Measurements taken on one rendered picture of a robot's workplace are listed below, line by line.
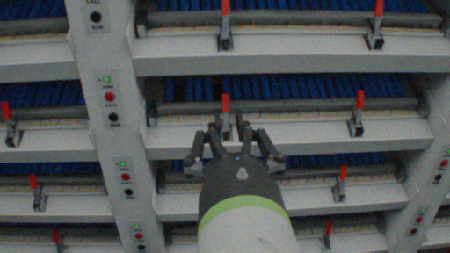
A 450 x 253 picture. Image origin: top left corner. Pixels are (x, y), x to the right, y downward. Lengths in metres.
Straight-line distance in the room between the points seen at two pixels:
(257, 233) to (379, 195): 0.67
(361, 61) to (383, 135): 0.19
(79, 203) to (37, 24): 0.42
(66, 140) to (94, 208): 0.19
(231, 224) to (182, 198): 0.56
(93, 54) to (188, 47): 0.16
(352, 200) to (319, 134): 0.22
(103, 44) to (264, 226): 0.43
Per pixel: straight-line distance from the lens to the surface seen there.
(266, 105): 0.76
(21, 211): 0.96
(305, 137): 0.76
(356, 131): 0.77
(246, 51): 0.64
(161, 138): 0.74
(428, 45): 0.77
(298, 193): 0.89
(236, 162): 0.42
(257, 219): 0.32
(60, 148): 0.79
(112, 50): 0.64
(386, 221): 1.10
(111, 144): 0.74
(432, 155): 0.90
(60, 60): 0.68
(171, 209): 0.86
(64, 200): 0.93
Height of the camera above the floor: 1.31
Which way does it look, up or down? 34 degrees down
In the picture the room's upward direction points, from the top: straight up
